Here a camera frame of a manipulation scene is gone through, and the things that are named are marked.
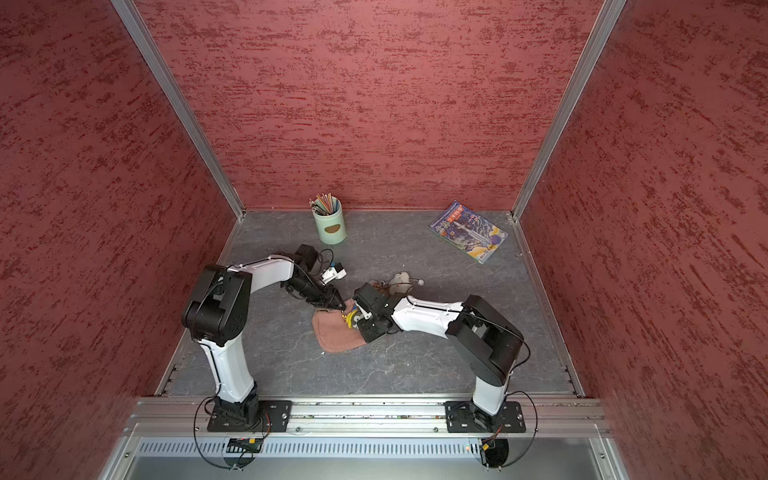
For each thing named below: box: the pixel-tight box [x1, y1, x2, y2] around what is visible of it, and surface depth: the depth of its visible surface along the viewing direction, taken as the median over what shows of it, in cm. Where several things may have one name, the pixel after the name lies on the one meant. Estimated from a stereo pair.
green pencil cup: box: [312, 198, 347, 245], surface depth 107 cm
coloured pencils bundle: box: [309, 192, 339, 215], surface depth 107 cm
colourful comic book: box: [428, 200, 509, 265], surface depth 116 cm
